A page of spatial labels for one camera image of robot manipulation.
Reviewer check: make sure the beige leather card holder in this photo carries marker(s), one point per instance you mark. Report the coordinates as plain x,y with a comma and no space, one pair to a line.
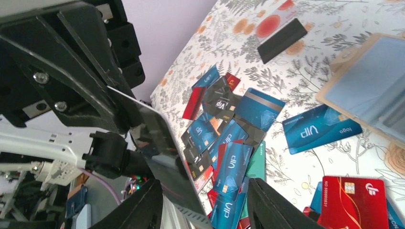
368,86

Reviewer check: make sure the red card far left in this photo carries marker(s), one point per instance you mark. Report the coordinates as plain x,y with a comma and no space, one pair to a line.
194,103

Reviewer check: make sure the red card with chip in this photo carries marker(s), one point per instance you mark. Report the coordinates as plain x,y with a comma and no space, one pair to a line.
353,203

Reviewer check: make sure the blue card left lower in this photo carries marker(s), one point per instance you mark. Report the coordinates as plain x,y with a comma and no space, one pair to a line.
200,134

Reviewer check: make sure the blue card upper centre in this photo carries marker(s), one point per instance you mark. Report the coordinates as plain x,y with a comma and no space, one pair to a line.
317,127

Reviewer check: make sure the blue card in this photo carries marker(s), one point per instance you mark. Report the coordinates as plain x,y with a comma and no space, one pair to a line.
317,127
200,134

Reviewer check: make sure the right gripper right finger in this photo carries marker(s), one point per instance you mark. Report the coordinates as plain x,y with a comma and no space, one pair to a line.
267,209

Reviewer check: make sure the black VIP card left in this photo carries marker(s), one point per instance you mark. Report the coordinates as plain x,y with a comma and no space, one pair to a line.
219,101

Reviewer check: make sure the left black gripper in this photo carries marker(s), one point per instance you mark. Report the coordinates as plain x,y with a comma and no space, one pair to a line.
77,58

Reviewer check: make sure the floral patterned table mat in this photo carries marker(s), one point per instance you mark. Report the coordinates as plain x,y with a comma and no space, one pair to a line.
227,39

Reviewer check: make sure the white red circle card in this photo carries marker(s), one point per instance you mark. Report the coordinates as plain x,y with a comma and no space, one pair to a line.
270,24

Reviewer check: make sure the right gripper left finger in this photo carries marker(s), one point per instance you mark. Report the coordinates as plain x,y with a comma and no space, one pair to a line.
142,210

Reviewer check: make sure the green card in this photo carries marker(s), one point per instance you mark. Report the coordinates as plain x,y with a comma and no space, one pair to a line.
257,165

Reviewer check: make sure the black card on mat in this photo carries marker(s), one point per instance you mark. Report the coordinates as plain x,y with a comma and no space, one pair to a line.
283,39

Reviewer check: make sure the black glossy card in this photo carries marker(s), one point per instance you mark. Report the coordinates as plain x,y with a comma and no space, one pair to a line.
158,145

